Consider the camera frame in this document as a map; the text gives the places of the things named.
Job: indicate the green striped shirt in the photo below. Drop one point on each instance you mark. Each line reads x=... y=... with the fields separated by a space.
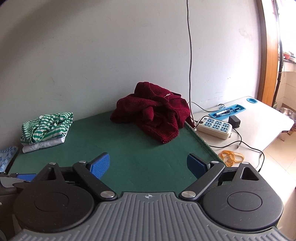
x=46 y=129

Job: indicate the white power strip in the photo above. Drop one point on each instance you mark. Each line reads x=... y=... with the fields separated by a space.
x=215 y=126

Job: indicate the green table cloth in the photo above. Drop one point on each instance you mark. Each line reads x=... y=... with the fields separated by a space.
x=129 y=150

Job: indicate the grey folded garment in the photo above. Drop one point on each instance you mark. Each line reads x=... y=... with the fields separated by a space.
x=44 y=145

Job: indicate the black pen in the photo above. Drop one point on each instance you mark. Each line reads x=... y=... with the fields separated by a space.
x=225 y=112

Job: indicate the blue patterned cloth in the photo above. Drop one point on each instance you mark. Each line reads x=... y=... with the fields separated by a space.
x=7 y=157

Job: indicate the blue round cup holder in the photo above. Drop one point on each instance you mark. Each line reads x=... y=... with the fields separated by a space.
x=252 y=100

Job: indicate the blue pen tray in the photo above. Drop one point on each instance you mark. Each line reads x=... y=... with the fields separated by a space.
x=241 y=109

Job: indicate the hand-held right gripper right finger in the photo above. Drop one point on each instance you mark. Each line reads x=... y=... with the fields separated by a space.
x=196 y=165

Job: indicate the black power adapter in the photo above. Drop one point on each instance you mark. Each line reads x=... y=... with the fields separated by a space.
x=234 y=122

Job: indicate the white desk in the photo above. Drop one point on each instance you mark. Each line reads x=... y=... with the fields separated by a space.
x=266 y=125

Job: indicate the wooden door frame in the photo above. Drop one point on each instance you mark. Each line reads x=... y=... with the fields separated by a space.
x=270 y=58

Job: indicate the orange rubber bands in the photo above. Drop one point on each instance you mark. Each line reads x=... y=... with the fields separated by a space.
x=227 y=160

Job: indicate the metal bowl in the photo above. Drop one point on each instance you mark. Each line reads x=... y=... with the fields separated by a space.
x=286 y=112

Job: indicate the dark red knit sweater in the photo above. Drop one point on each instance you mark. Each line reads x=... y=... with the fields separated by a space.
x=157 y=115

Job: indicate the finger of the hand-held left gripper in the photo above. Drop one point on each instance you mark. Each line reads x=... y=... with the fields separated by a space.
x=26 y=177

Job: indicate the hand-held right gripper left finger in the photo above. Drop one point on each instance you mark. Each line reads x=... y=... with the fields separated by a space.
x=101 y=165

